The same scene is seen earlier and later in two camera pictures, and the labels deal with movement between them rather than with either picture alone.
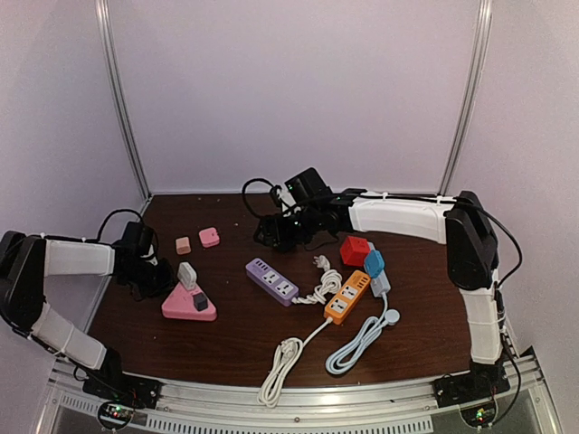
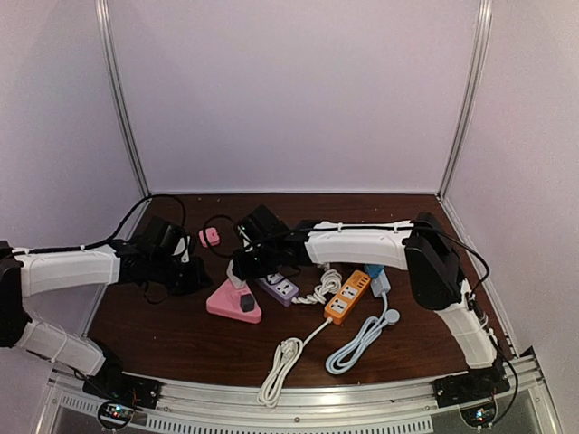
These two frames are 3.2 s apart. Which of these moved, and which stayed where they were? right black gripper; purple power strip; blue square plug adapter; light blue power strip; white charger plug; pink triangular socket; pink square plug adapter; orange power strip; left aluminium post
Moved: right black gripper; pink triangular socket; white charger plug
Stayed: orange power strip; left aluminium post; pink square plug adapter; blue square plug adapter; light blue power strip; purple power strip
